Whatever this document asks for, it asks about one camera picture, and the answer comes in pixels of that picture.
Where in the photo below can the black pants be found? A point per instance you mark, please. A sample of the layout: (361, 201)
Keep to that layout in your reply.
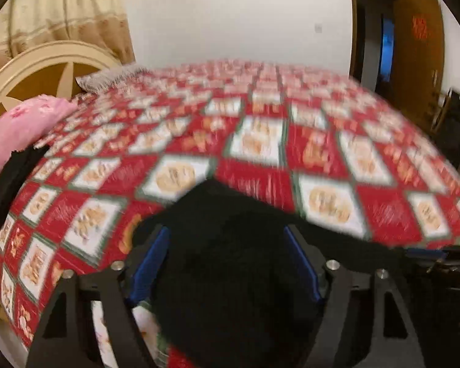
(234, 276)

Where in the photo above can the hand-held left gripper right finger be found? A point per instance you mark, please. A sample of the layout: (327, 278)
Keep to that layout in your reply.
(303, 262)

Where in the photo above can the black folded cloth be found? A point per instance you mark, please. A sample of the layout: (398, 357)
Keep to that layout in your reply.
(15, 184)

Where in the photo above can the beige patterned curtain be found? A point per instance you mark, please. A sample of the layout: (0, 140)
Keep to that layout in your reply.
(61, 11)

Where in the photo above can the cream wooden headboard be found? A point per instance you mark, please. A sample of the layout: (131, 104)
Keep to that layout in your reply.
(42, 69)

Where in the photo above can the striped pillow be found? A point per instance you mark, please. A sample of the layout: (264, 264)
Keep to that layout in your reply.
(107, 76)

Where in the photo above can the wooden chair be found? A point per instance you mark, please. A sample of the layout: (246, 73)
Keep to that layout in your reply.
(441, 111)

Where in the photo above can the black bag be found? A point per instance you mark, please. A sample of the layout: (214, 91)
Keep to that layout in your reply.
(458, 130)

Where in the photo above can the red checked printed blanket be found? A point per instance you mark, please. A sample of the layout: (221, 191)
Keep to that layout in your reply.
(253, 142)

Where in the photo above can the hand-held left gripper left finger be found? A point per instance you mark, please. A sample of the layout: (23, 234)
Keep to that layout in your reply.
(152, 262)

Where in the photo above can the brown wooden door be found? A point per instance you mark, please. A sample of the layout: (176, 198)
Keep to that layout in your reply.
(416, 65)

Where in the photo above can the red paper door decoration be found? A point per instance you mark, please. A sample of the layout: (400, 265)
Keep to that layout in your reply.
(420, 27)

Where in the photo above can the pink pillow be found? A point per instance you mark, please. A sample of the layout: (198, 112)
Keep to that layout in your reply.
(23, 126)

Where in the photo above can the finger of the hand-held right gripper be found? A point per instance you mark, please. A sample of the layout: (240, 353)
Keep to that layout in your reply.
(425, 253)

